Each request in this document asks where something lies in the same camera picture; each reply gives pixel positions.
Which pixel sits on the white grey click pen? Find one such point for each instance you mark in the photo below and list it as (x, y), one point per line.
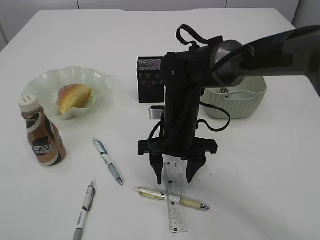
(86, 207)

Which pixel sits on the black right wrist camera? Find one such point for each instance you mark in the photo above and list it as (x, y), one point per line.
(156, 111)

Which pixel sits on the clear plastic ruler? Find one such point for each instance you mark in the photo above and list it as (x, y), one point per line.
(176, 212)

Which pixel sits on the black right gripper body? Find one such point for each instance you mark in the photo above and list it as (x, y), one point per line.
(184, 75)

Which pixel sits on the pale green wavy plate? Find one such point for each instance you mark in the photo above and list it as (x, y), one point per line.
(46, 87)

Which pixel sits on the golden bread roll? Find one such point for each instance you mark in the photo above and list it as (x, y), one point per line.
(72, 96)

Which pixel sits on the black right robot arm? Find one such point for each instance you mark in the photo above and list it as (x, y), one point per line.
(290, 53)

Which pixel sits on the black mesh pen holder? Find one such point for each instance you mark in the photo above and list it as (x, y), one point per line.
(149, 80)

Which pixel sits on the brown Nescafe coffee bottle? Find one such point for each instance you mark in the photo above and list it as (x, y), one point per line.
(42, 135)

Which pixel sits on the grey-green plastic basket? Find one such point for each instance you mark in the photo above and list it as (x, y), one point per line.
(241, 101)

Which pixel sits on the blue grey click pen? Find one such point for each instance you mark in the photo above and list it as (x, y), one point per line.
(104, 155)

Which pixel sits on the cream yellow click pen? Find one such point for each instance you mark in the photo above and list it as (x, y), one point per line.
(161, 196)

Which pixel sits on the smaller paper ball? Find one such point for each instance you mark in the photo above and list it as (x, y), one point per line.
(223, 90)

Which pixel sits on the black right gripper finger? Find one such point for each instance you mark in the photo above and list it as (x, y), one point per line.
(194, 163)
(157, 163)

